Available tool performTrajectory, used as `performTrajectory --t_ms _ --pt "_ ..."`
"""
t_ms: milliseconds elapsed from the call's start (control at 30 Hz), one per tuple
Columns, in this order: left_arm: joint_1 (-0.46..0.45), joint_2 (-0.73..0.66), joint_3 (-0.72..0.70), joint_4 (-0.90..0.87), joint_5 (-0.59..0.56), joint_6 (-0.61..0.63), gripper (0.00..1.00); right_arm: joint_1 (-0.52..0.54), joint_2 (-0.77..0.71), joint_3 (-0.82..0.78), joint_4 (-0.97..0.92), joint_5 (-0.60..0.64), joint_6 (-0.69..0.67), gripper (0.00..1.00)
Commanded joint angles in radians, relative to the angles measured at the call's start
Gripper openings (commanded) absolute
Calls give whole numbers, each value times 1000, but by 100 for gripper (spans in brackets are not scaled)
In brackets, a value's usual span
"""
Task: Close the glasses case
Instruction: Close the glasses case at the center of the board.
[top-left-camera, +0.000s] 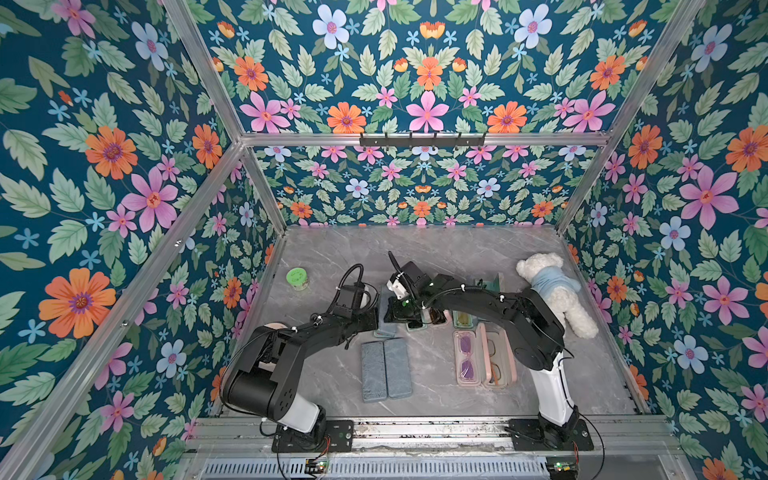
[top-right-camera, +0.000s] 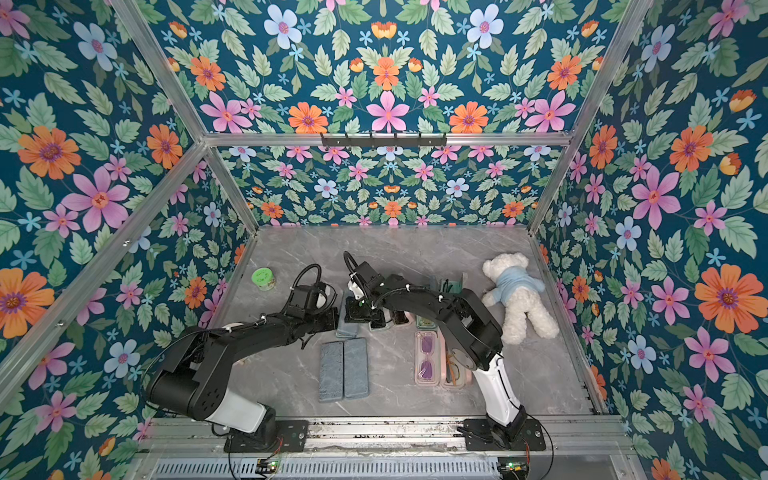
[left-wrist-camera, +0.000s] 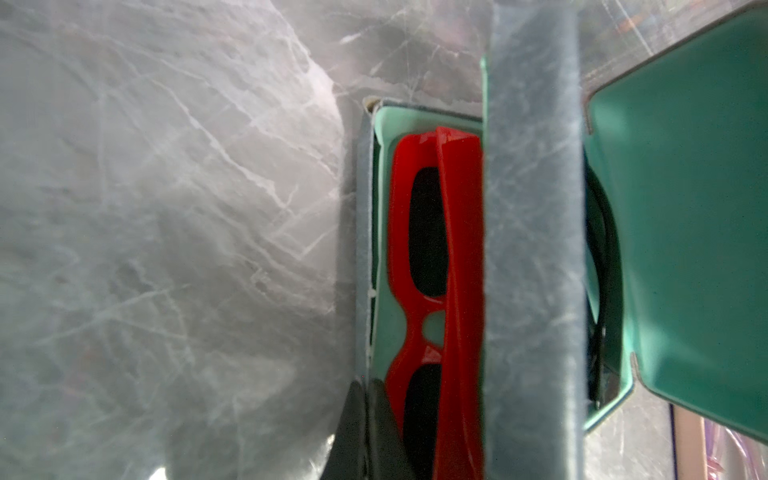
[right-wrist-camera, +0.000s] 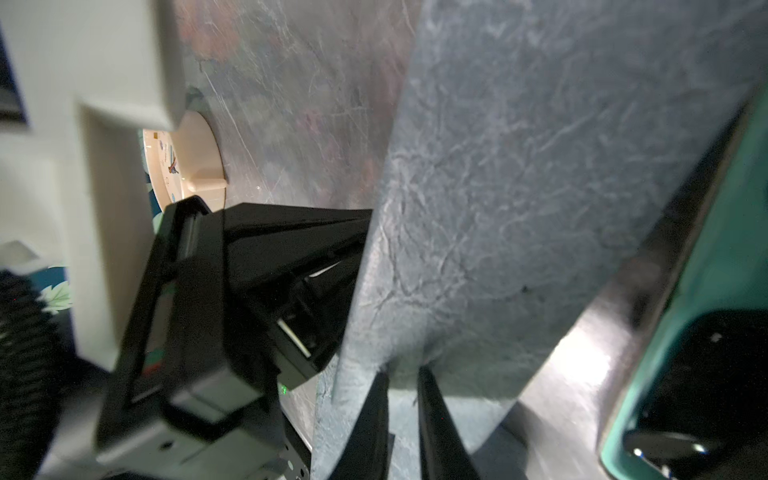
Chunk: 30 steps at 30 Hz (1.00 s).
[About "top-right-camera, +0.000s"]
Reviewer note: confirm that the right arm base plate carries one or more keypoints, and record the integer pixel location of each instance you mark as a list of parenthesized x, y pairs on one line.
[(480, 436)]

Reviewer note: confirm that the pink case with brown glasses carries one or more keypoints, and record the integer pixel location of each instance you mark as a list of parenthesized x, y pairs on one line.
[(400, 318)]

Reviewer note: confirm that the grey case with red glasses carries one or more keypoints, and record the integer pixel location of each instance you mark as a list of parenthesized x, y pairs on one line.
[(346, 329)]

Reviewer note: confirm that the green case with black glasses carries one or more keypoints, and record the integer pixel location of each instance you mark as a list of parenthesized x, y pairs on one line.
[(453, 285)]

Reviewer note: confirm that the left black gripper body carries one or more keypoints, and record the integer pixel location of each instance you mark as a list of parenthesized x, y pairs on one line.
[(321, 321)]

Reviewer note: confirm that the grey case with black glasses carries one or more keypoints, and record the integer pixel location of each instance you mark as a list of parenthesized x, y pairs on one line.
[(378, 325)]

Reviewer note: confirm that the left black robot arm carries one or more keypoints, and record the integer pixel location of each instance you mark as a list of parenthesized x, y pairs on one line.
[(193, 378)]

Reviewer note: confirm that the aluminium front rail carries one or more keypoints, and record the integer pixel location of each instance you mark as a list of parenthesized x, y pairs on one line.
[(563, 434)]

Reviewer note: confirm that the white teddy bear blue shirt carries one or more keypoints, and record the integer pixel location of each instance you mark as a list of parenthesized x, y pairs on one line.
[(520, 295)]

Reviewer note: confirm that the grey case with yellow glasses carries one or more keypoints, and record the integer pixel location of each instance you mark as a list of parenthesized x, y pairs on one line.
[(356, 374)]

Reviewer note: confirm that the black hook rack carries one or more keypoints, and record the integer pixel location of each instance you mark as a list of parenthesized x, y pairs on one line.
[(372, 141)]

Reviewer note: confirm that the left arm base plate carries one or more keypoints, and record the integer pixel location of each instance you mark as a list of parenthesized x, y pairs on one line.
[(282, 436)]

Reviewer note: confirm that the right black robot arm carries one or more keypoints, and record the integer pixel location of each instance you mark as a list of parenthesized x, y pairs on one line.
[(467, 326)]

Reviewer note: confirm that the green case with olive glasses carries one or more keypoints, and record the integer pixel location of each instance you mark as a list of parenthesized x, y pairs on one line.
[(425, 324)]

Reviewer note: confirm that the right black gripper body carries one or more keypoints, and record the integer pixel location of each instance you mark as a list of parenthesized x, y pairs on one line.
[(365, 309)]

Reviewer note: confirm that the grey case with white glasses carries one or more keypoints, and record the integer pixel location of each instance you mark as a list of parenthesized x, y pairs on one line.
[(331, 375)]

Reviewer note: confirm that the green lidded small jar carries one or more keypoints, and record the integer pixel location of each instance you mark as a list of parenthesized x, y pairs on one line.
[(263, 278)]

